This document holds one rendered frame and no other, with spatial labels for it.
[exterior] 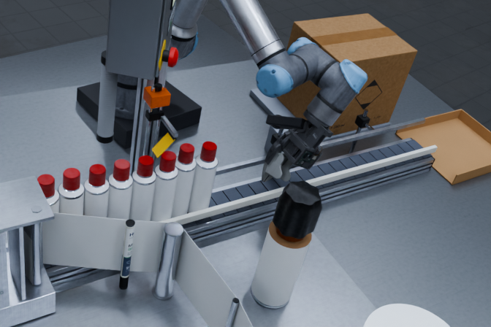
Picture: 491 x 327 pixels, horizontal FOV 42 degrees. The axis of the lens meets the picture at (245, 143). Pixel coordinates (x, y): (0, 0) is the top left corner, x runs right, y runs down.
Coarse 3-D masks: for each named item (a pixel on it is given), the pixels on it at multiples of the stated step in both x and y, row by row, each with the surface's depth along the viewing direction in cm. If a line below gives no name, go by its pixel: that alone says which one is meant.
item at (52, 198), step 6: (42, 174) 123; (48, 174) 124; (42, 180) 122; (48, 180) 122; (54, 180) 123; (42, 186) 122; (48, 186) 122; (54, 186) 124; (48, 192) 123; (54, 192) 124; (48, 198) 124; (54, 198) 125; (54, 204) 125; (54, 210) 126
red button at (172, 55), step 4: (172, 48) 119; (176, 48) 120; (164, 52) 119; (168, 52) 120; (172, 52) 119; (176, 52) 119; (164, 56) 119; (168, 56) 119; (172, 56) 119; (176, 56) 119; (164, 60) 120; (168, 60) 119; (172, 60) 119; (176, 60) 119; (168, 64) 120; (172, 64) 119
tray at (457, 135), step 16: (448, 112) 214; (464, 112) 217; (416, 128) 209; (432, 128) 211; (448, 128) 213; (464, 128) 215; (480, 128) 212; (432, 144) 204; (448, 144) 205; (464, 144) 207; (480, 144) 209; (448, 160) 198; (464, 160) 200; (480, 160) 202; (448, 176) 192; (464, 176) 190
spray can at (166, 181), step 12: (168, 156) 135; (156, 168) 137; (168, 168) 135; (156, 180) 137; (168, 180) 136; (156, 192) 139; (168, 192) 139; (156, 204) 141; (168, 204) 141; (156, 216) 143; (168, 216) 144
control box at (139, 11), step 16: (112, 0) 110; (128, 0) 110; (144, 0) 110; (160, 0) 110; (112, 16) 112; (128, 16) 112; (144, 16) 112; (160, 16) 112; (112, 32) 114; (128, 32) 114; (144, 32) 114; (160, 32) 114; (112, 48) 116; (128, 48) 116; (144, 48) 116; (160, 48) 116; (112, 64) 118; (128, 64) 118; (144, 64) 118; (160, 64) 119
